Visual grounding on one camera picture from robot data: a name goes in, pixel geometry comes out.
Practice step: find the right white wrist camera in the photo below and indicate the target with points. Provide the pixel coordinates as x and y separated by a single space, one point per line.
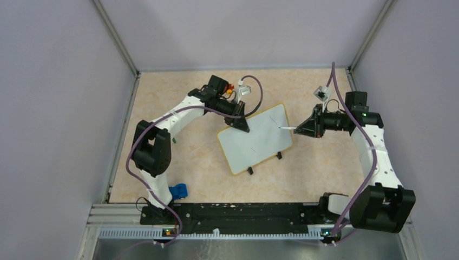
323 93

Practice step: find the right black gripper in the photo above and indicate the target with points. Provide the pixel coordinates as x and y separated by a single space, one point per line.
314 126

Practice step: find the yellow framed whiteboard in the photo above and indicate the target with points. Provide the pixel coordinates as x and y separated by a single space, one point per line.
243 150

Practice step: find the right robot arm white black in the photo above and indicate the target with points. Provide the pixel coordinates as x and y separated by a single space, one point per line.
382 204

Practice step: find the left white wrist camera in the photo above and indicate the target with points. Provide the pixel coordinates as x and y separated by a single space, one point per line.
241 90

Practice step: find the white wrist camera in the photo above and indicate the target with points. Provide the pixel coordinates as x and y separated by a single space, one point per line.
241 90
323 93

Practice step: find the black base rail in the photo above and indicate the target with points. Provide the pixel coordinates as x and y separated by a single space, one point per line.
239 218

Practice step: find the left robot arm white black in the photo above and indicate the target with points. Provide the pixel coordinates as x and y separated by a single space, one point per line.
151 150

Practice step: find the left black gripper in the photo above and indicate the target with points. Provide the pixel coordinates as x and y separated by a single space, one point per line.
240 123

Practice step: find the white slotted cable duct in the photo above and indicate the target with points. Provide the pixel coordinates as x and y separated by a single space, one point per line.
159 234

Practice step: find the blue toy car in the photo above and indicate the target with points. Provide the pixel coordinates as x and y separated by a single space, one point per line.
179 191

